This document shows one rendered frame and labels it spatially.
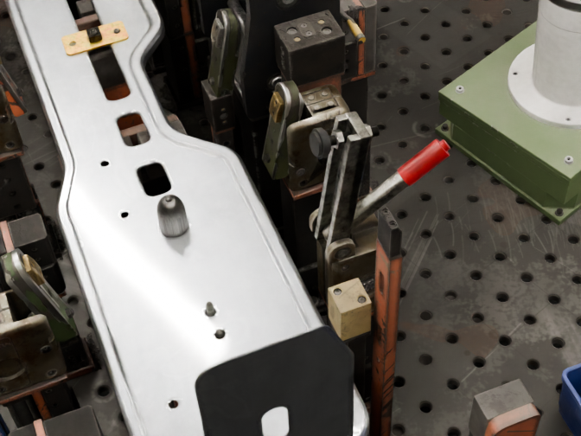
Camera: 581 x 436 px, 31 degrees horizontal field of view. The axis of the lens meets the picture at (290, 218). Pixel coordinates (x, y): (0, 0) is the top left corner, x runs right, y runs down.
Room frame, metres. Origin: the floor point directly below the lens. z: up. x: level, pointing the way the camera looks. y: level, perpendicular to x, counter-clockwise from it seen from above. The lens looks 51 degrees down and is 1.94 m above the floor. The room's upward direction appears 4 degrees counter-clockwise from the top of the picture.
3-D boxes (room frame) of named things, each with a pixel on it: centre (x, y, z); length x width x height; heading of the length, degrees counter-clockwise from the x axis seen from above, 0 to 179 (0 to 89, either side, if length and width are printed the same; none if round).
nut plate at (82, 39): (1.07, 0.24, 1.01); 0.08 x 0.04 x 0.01; 108
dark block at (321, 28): (0.93, -0.04, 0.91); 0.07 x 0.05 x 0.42; 109
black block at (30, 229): (0.76, 0.31, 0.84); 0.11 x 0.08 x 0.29; 109
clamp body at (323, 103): (0.86, -0.04, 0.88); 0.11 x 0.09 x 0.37; 109
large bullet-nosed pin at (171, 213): (0.75, 0.13, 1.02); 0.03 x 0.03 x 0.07
